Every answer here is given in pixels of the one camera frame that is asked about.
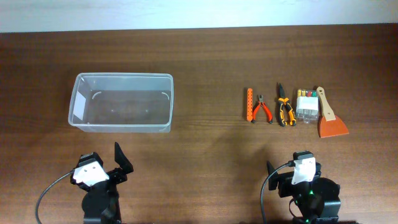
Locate black right camera cable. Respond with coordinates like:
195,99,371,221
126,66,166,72
260,161,295,224

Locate black left camera cable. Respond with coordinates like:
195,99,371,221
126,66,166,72
35,170,75,224

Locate black camera cable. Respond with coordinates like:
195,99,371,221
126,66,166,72
260,161,295,224
35,170,75,224

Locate clear plastic storage container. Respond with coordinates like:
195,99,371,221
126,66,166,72
68,72,174,133

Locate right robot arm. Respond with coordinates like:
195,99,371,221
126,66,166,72
267,161,341,224

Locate wooden handled orange scraper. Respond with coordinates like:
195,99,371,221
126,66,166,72
317,86,349,138

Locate red handled cutting pliers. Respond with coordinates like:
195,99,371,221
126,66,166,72
251,95,274,124

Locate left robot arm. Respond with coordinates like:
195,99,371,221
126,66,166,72
81,142,134,224

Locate orange black long-nose pliers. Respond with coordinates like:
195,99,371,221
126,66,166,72
277,83,297,127

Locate clear screwdriver bit case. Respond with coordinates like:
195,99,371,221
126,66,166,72
296,89,319,123

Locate orange perforated plastic bar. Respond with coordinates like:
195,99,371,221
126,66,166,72
246,88,253,122

